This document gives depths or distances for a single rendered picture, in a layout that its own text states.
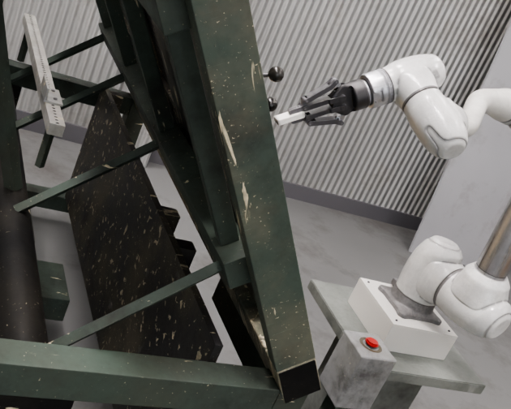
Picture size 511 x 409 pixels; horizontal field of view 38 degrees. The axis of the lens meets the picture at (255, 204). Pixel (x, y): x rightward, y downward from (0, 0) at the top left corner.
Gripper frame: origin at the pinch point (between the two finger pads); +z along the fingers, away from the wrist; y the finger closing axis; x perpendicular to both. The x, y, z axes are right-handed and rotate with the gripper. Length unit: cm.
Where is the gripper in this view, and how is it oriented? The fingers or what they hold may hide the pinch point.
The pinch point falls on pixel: (289, 117)
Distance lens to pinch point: 181.5
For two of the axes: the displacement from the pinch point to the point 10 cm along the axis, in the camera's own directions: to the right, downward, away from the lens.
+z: -9.3, 3.2, -1.8
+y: 1.8, 8.2, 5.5
